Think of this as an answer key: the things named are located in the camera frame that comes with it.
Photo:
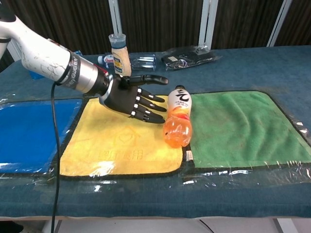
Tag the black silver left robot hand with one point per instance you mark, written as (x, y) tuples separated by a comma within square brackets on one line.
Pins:
[(121, 99)]

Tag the orange drink bottle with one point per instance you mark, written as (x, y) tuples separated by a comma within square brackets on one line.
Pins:
[(178, 119)]

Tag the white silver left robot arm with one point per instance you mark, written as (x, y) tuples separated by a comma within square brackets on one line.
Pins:
[(46, 58)]

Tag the beige bottle with clear cap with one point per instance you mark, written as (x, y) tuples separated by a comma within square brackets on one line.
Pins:
[(120, 59)]

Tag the clear water bottle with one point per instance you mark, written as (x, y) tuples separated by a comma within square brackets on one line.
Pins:
[(143, 62)]

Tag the white red cling wrap box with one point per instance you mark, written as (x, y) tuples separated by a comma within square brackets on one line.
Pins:
[(103, 70)]

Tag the yellow microfiber cloth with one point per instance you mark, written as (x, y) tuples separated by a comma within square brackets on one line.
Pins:
[(116, 148)]

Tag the black plastic bag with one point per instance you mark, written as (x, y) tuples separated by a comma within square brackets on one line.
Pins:
[(189, 58)]

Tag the blue microfiber cloth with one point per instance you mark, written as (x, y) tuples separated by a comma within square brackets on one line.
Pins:
[(29, 136)]

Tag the clear plastic cover sheet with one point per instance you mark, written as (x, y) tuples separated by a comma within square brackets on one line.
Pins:
[(218, 176)]

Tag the green microfiber cloth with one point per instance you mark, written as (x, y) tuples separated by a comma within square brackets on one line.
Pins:
[(243, 131)]

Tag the white partition post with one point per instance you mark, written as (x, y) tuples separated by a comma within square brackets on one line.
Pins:
[(207, 23), (279, 23), (116, 17)]

